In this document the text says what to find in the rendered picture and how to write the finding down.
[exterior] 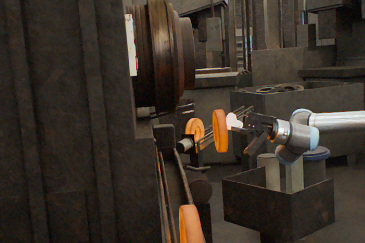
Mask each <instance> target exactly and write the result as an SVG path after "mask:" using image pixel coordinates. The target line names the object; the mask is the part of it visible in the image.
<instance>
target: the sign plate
mask: <svg viewBox="0 0 365 243"><path fill-rule="evenodd" d="M124 17H125V30H126V37H127V49H128V55H129V68H130V76H133V75H135V76H136V75H137V72H138V69H137V59H136V50H135V35H134V26H133V16H132V15H131V14H127V15H124Z"/></svg>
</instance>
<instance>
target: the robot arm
mask: <svg viewBox="0 0 365 243"><path fill-rule="evenodd" d="M226 122H227V126H228V130H232V131H237V132H241V133H244V134H247V135H252V136H256V137H255V138H254V139H253V141H252V142H251V143H250V144H249V146H247V147H246V149H245V150H244V152H243V153H244V154H245V155H246V156H247V157H248V158H251V157H252V155H253V154H254V153H255V151H256V150H257V149H258V147H259V146H260V145H261V144H262V143H263V142H264V141H265V140H266V138H267V139H268V140H270V141H271V142H272V143H274V144H279V146H278V147H276V149H275V156H276V158H277V159H278V161H279V162H281V163H282V164H285V165H291V164H293V163H295V162H296V161H297V160H298V159H299V158H300V156H301V155H302V154H303V153H304V152H305V151H306V150H310V151H314V150H315V149H316V148H317V145H318V142H319V135H356V134H365V111H352V112H333V113H312V112H311V111H309V110H306V109H298V110H296V111H294V113H293V114H292V115H291V117H290V121H289V122H287V121H283V120H278V119H276V118H275V117H273V116H268V115H265V114H259V113H255V112H250V111H245V112H244V115H243V118H242V122H240V121H239V120H237V119H236V115H235V114H233V113H229V114H228V116H227V118H226Z"/></svg>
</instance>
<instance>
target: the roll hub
mask: <svg viewBox="0 0 365 243"><path fill-rule="evenodd" d="M179 23H180V30H181V41H182V53H183V63H184V89H190V88H194V87H195V82H196V59H195V49H194V38H193V30H192V24H191V20H190V18H189V17H185V18H179Z"/></svg>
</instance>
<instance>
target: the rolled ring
mask: <svg viewBox="0 0 365 243"><path fill-rule="evenodd" d="M179 229H180V243H204V240H203V236H202V230H201V226H200V221H199V216H198V212H197V209H196V207H195V205H193V204H189V205H183V206H180V208H179Z"/></svg>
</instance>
